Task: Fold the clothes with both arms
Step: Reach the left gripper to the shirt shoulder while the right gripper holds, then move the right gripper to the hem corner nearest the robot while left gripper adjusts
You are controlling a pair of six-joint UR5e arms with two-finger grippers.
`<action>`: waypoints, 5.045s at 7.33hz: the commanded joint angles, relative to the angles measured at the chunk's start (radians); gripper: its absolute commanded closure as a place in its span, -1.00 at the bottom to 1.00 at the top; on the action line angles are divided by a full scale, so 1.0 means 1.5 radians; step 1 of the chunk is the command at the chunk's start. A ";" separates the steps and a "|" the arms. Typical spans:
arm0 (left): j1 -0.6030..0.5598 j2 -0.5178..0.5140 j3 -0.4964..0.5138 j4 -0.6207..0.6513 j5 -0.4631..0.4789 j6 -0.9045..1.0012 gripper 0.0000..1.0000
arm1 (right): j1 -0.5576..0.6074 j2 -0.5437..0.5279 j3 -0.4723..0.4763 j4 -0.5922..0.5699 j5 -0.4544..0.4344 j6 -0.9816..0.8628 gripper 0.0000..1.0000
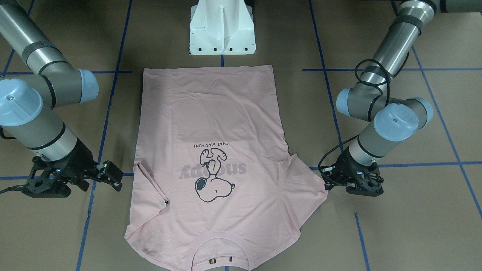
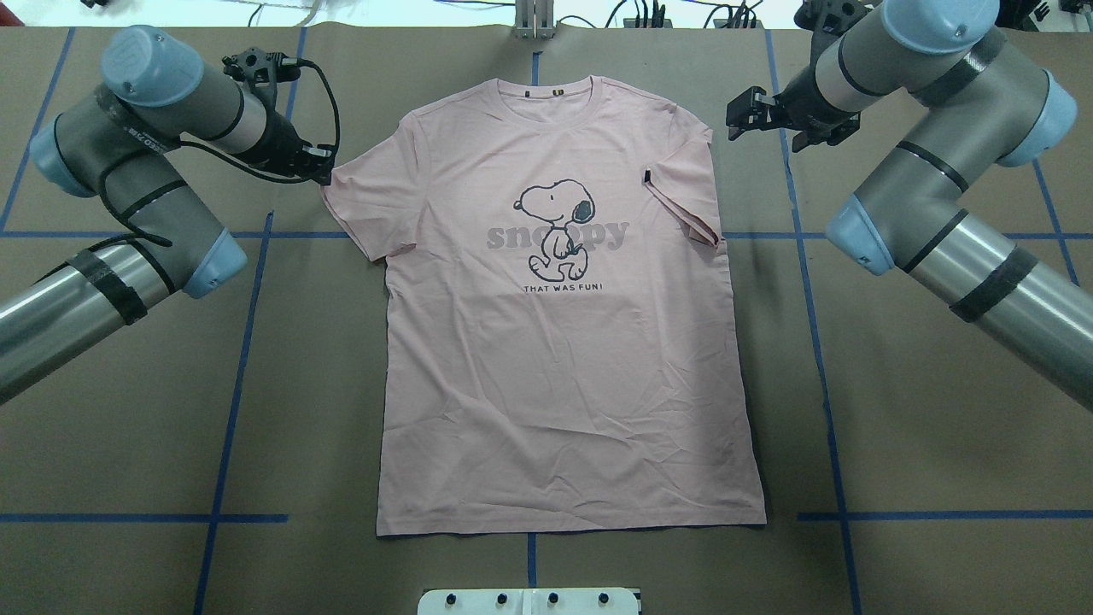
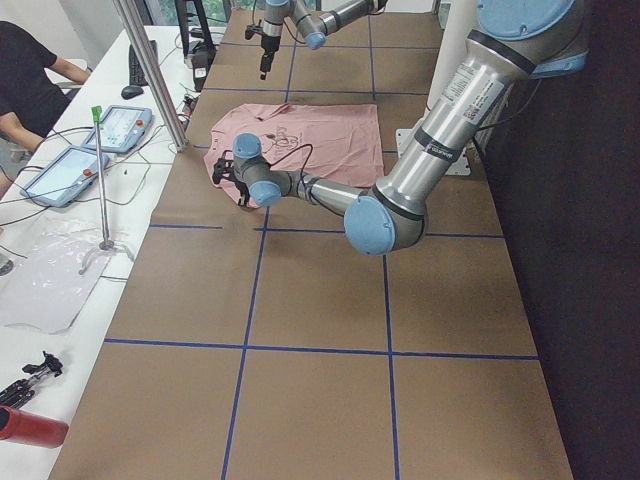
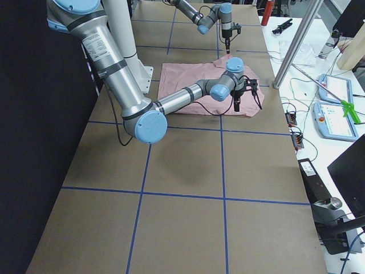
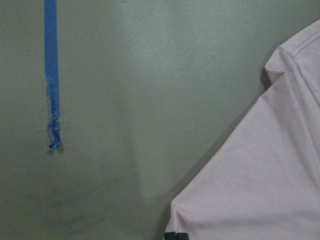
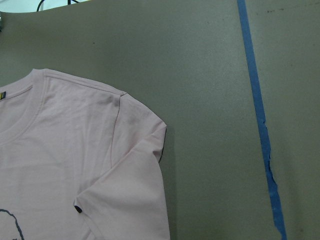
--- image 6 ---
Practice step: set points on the pink Snoopy t-shirt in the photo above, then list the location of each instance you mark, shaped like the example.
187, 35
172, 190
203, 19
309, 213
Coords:
79, 160

